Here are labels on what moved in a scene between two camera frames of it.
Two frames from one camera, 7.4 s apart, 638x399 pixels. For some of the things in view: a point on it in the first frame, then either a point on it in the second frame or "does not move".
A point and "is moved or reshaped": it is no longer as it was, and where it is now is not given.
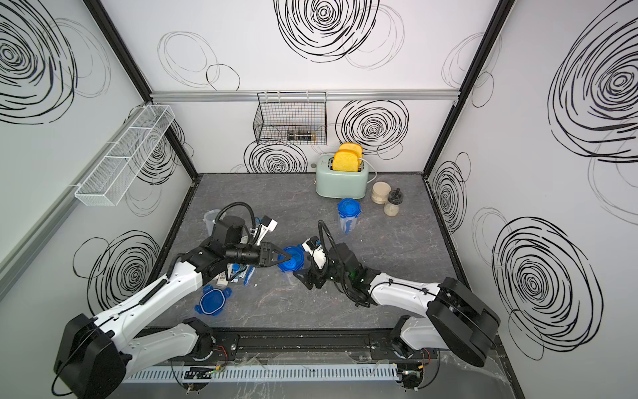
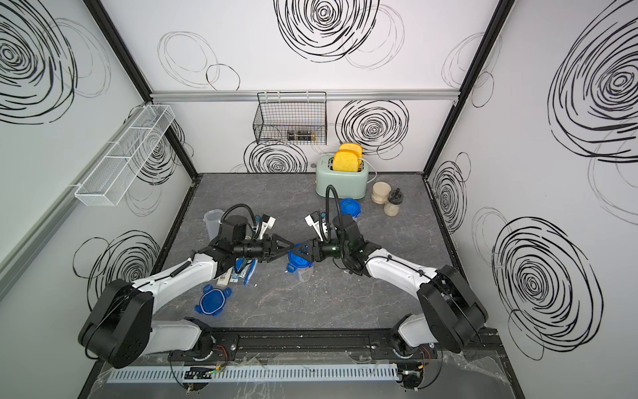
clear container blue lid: (292, 258) is moved or reshaped
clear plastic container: (208, 217) does not move
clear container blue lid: (348, 210) does not move
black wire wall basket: (291, 118) does not move
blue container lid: (213, 300) does not move
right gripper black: (310, 273) -> (316, 250)
